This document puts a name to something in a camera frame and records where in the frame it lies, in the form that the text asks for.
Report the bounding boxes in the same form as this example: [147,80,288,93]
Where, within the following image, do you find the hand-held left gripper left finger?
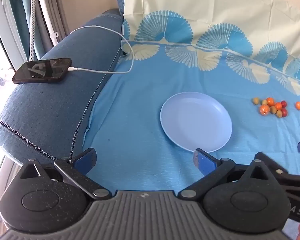
[19,148,112,201]

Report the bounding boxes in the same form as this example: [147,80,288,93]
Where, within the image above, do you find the teal curtain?
[6,0,33,60]

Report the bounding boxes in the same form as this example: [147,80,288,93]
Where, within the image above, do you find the black smartphone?
[12,58,72,84]

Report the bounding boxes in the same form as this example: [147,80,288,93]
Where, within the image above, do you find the light blue plate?
[160,92,233,153]

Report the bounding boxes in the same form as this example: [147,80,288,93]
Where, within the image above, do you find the blue fan-print sheet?
[82,0,300,198]

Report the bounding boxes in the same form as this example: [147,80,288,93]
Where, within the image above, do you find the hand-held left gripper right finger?
[178,148,283,201]

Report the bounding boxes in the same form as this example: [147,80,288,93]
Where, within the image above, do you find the white charging cable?
[68,25,134,74]

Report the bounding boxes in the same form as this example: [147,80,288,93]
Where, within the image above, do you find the white window frame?
[0,0,23,70]

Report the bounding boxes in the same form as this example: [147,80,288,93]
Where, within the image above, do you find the grey curtain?
[41,0,73,48]

